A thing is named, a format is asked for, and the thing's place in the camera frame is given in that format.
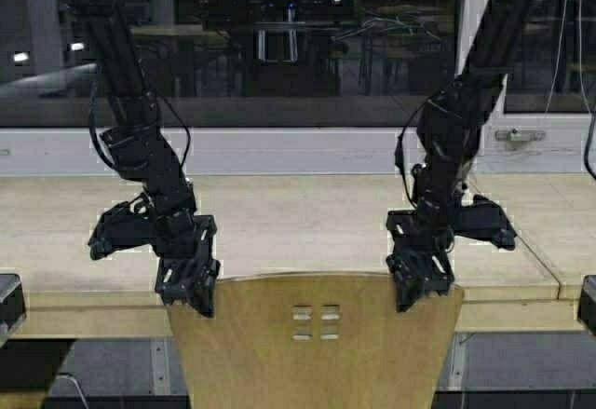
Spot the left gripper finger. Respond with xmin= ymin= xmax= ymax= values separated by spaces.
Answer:
xmin=184 ymin=282 xmax=215 ymax=319

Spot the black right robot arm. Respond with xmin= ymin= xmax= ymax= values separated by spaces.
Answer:
xmin=386 ymin=0 xmax=544 ymax=312

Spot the yellow wooden chair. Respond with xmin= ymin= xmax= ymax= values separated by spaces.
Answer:
xmin=1 ymin=338 xmax=78 ymax=408
xmin=167 ymin=273 xmax=464 ymax=408

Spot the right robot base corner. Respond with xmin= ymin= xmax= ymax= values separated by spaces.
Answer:
xmin=577 ymin=275 xmax=596 ymax=335

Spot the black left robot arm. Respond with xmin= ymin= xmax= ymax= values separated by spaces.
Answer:
xmin=59 ymin=0 xmax=221 ymax=318

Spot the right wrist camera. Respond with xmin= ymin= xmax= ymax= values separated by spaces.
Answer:
xmin=450 ymin=194 xmax=517 ymax=251

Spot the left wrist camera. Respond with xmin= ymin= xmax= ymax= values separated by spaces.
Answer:
xmin=88 ymin=199 xmax=156 ymax=261

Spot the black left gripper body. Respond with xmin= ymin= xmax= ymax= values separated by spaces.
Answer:
xmin=155 ymin=215 xmax=221 ymax=306

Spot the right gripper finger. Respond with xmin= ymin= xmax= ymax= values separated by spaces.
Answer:
xmin=396 ymin=281 xmax=427 ymax=313

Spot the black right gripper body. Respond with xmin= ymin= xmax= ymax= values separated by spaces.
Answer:
xmin=386 ymin=211 xmax=454 ymax=297

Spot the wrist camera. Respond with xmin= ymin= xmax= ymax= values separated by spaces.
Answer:
xmin=450 ymin=194 xmax=517 ymax=251
xmin=88 ymin=199 xmax=156 ymax=261

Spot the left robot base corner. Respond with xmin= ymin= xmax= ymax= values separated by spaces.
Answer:
xmin=1 ymin=273 xmax=27 ymax=347

